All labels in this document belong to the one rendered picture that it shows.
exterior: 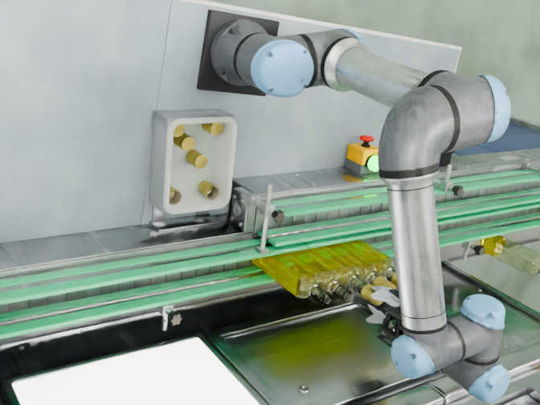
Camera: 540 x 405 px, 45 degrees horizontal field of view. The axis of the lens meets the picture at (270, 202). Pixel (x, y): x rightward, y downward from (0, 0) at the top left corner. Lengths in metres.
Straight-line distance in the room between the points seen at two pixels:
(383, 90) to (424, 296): 0.40
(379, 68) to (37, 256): 0.79
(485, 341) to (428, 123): 0.41
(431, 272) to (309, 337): 0.52
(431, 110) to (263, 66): 0.42
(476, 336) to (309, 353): 0.43
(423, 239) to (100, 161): 0.75
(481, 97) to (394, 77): 0.20
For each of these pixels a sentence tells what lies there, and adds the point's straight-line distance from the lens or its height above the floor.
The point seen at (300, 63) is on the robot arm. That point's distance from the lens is 1.37.
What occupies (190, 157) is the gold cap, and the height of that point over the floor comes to 0.79.
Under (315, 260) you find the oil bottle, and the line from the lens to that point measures 1.56.
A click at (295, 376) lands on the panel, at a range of 1.41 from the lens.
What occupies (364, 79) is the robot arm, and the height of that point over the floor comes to 1.13.
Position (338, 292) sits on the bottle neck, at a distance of 1.48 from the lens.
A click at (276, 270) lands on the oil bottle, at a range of 1.54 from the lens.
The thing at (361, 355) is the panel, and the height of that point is 1.20.
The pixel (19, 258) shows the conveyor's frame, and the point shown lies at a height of 0.84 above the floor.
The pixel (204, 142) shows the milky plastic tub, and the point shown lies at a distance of 1.56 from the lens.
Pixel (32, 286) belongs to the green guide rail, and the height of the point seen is 0.93.
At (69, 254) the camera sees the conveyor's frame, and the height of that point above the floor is 0.86.
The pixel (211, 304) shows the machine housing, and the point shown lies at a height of 0.82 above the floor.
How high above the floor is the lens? 2.08
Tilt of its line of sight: 49 degrees down
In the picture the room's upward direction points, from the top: 122 degrees clockwise
